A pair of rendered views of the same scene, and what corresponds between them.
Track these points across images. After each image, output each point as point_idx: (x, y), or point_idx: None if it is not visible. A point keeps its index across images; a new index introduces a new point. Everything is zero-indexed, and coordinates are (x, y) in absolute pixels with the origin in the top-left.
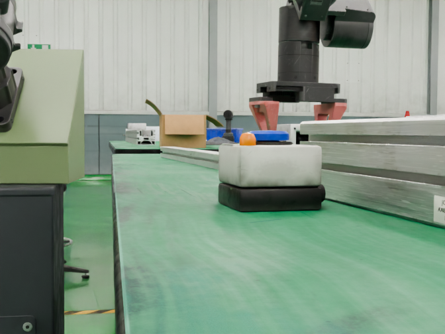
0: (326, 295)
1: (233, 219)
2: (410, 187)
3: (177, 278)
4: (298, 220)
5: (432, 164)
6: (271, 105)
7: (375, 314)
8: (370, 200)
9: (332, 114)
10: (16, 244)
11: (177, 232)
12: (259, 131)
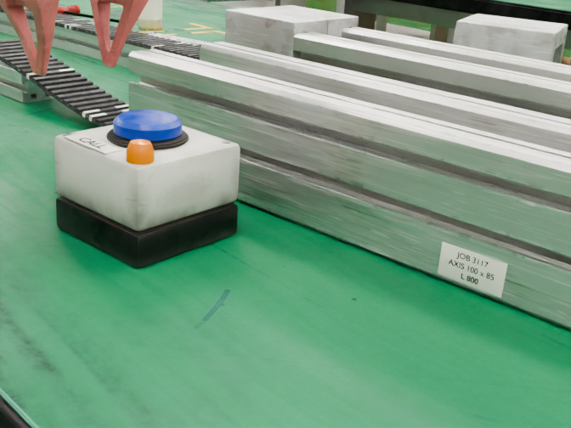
0: None
1: (164, 310)
2: (392, 217)
3: None
4: (256, 290)
5: (441, 199)
6: (48, 2)
7: None
8: (301, 212)
9: (131, 8)
10: None
11: (151, 409)
12: (144, 126)
